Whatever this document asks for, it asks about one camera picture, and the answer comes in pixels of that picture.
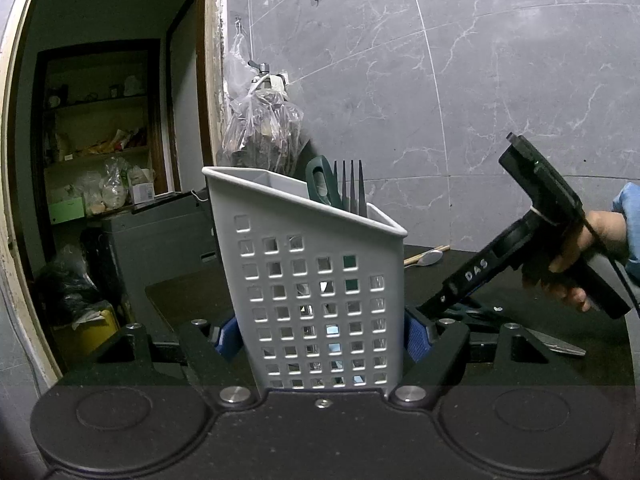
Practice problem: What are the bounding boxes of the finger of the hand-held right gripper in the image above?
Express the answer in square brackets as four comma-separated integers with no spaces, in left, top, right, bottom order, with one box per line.
[416,280,463,322]

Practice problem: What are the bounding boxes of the dark handled scissors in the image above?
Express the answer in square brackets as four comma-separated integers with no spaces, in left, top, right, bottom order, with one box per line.
[439,304,587,357]

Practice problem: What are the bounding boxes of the black garbage bag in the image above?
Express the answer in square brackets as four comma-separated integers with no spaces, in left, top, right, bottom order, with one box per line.
[35,247,108,323]

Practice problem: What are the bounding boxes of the pale blue peeler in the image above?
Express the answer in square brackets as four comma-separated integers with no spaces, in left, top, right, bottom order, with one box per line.
[325,324,368,385]

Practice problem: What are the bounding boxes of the white perforated utensil basket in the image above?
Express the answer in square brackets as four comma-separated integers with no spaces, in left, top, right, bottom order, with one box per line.
[201,165,408,392]

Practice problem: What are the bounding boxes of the wooden chopstick purple band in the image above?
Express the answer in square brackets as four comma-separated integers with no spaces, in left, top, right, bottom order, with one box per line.
[406,246,451,266]

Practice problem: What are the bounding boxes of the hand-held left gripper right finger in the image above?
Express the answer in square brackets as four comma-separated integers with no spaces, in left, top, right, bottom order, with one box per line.
[389,307,591,408]

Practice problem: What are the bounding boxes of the clear bag of dried herbs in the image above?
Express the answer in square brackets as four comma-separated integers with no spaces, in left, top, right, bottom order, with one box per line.
[221,25,306,173]

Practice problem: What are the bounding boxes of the small white box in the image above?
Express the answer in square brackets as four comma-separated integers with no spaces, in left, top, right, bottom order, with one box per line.
[127,167,157,204]

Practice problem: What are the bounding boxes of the dark grey cabinet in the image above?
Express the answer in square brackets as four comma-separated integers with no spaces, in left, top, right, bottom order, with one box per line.
[100,190,221,321]

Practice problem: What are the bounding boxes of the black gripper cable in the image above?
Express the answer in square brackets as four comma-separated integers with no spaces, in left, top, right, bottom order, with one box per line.
[582,220,640,318]

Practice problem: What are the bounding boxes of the pile of clear plastic bags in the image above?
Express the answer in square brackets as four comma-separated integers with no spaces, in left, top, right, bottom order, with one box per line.
[82,157,131,216]

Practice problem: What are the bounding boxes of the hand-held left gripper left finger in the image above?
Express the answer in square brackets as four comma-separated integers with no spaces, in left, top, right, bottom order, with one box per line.
[57,317,261,408]

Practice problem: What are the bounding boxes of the wooden shelf cabinet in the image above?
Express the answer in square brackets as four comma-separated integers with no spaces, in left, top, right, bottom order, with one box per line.
[31,39,168,226]

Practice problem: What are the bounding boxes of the metal spoon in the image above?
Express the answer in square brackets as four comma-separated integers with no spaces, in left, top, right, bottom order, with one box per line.
[404,249,444,269]

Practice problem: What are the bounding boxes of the yellow cardboard box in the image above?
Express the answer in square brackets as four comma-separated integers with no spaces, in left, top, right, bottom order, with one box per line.
[52,305,123,361]

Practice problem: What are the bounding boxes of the person's right hand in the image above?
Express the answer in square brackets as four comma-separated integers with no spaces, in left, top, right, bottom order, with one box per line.
[522,210,628,313]

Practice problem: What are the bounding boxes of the dark green looped handle tool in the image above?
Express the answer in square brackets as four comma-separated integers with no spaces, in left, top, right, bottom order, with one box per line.
[305,156,346,210]

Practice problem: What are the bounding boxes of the cream door frame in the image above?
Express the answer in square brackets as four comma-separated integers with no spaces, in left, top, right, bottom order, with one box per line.
[0,0,228,386]

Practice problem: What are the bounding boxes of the person's right forearm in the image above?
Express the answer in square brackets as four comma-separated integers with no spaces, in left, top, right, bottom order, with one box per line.
[612,182,640,288]

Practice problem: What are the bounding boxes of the metal fork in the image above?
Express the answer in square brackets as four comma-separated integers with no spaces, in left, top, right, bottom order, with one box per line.
[332,160,369,218]

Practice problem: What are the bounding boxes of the green cardboard box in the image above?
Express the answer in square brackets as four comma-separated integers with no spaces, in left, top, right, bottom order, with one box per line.
[50,197,85,224]

